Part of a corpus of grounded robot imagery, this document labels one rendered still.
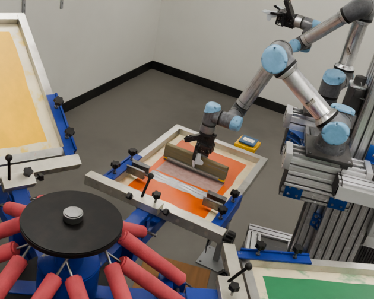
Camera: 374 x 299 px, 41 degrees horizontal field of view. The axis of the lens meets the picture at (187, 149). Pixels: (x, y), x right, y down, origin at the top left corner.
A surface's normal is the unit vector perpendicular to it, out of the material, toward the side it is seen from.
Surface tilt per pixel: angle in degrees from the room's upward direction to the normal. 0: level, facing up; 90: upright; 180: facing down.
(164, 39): 90
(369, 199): 90
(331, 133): 94
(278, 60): 85
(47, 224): 0
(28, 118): 32
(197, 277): 0
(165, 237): 0
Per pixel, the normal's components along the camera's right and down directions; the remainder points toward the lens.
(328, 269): 0.08, 0.51
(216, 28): -0.42, 0.38
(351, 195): -0.18, 0.45
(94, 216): 0.18, -0.86
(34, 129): 0.45, -0.47
